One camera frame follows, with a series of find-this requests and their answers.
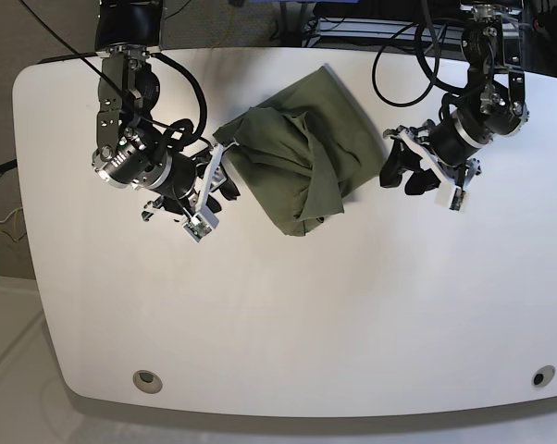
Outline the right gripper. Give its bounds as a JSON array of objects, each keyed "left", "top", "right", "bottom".
[{"left": 140, "top": 142, "right": 241, "bottom": 222}]

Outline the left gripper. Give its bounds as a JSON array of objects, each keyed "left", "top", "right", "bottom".
[{"left": 379, "top": 118, "right": 481, "bottom": 196}]

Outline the olive green T-shirt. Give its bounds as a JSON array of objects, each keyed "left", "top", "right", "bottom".
[{"left": 214, "top": 67, "right": 385, "bottom": 237}]

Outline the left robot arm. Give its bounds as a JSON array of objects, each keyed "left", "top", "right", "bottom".
[{"left": 379, "top": 1, "right": 529, "bottom": 202}]

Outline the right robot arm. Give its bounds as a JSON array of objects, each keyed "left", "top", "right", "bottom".
[{"left": 92, "top": 1, "right": 221, "bottom": 221}]

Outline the silver equipment rack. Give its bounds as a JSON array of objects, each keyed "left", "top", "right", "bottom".
[{"left": 273, "top": 0, "right": 501, "bottom": 50}]

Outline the left table grommet hole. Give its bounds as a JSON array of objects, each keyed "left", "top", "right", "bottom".
[{"left": 132, "top": 370, "right": 163, "bottom": 394}]

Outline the table grommet hole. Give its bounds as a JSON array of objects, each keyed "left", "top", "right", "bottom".
[
  {"left": 531, "top": 365, "right": 556, "bottom": 389},
  {"left": 132, "top": 370, "right": 163, "bottom": 394}
]

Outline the right table grommet hole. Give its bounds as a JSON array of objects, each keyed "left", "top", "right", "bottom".
[{"left": 531, "top": 365, "right": 556, "bottom": 389}]

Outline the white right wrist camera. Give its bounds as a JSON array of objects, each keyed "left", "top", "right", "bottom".
[{"left": 182, "top": 208, "right": 219, "bottom": 242}]

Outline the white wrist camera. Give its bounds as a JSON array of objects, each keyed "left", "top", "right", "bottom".
[
  {"left": 435, "top": 183, "right": 468, "bottom": 212},
  {"left": 182, "top": 208, "right": 219, "bottom": 242}
]

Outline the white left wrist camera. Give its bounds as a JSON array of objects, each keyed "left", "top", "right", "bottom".
[{"left": 435, "top": 183, "right": 468, "bottom": 212}]

